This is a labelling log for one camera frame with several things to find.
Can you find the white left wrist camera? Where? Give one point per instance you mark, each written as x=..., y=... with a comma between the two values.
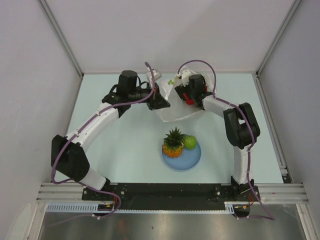
x=153, y=77

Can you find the white plastic bag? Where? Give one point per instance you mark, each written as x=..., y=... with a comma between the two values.
x=178, y=109

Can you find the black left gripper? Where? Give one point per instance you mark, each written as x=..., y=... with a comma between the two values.
x=157, y=101

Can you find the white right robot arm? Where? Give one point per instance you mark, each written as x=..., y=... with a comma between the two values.
x=241, y=126

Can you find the blue plastic plate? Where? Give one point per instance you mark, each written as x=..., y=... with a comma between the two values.
x=188, y=159

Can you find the green fake apple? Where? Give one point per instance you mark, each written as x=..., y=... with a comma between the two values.
x=189, y=142

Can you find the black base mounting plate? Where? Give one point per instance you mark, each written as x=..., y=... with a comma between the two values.
x=181, y=196

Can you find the red fake pepper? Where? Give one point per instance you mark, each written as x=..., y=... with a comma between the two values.
x=188, y=101

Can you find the orange fake pineapple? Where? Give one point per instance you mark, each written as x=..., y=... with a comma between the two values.
x=173, y=143

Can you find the white slotted cable duct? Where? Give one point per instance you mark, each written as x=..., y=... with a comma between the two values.
x=99, y=208

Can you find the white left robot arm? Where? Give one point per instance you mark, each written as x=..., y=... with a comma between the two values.
x=68, y=153

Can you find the aluminium frame rail front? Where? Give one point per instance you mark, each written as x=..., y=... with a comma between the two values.
x=60, y=193

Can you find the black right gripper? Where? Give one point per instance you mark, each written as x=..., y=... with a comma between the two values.
x=181, y=89

